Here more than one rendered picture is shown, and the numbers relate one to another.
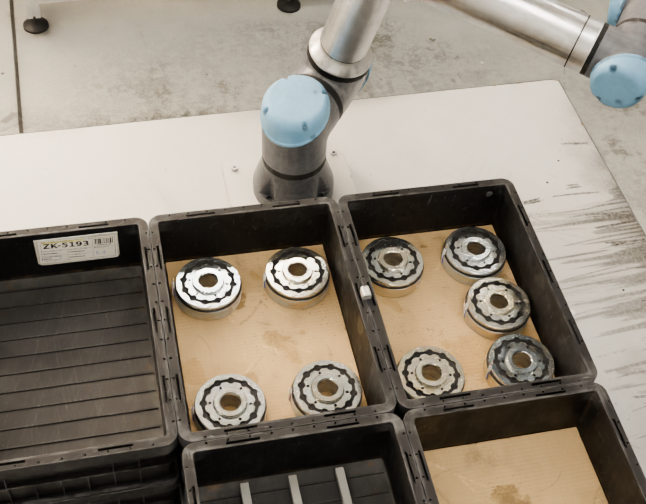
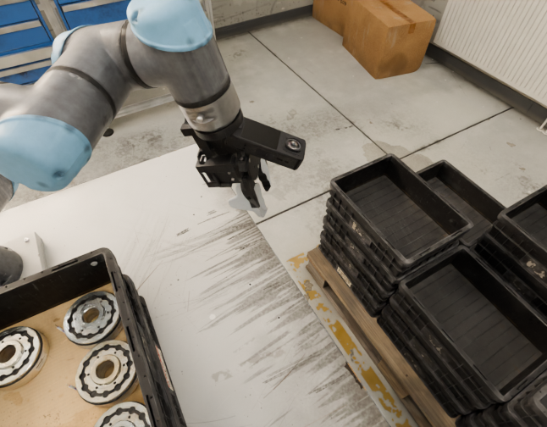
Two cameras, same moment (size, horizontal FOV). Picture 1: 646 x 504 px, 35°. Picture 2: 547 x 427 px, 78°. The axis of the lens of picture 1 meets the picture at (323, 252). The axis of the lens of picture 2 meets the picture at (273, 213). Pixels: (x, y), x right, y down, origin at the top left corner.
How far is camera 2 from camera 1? 1.15 m
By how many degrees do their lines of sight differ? 7
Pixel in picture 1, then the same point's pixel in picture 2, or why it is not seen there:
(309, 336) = not seen: outside the picture
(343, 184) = (31, 263)
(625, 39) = (16, 97)
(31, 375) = not seen: outside the picture
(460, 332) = (77, 408)
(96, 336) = not seen: outside the picture
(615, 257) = (242, 258)
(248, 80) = (86, 176)
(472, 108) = (143, 175)
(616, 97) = (35, 180)
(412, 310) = (32, 397)
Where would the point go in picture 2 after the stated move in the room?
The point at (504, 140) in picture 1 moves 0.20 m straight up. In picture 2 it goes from (164, 191) to (145, 141)
